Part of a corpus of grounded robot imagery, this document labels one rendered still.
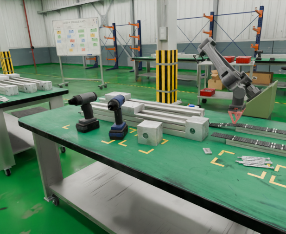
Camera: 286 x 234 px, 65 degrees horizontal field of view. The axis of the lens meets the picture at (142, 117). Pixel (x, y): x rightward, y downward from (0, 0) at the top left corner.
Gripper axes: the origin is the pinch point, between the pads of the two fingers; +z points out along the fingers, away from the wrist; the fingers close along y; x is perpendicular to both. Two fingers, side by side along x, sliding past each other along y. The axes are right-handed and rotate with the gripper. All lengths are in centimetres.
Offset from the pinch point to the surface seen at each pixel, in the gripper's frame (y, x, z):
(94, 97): 36, -71, -13
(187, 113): 4.8, -26.5, -1.4
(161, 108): 4.6, -44.5, -2.1
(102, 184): 19, -89, 62
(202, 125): 23.5, -10.6, -2.9
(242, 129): 1.4, 3.9, 4.4
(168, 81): -271, -184, 33
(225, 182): 53, 9, 6
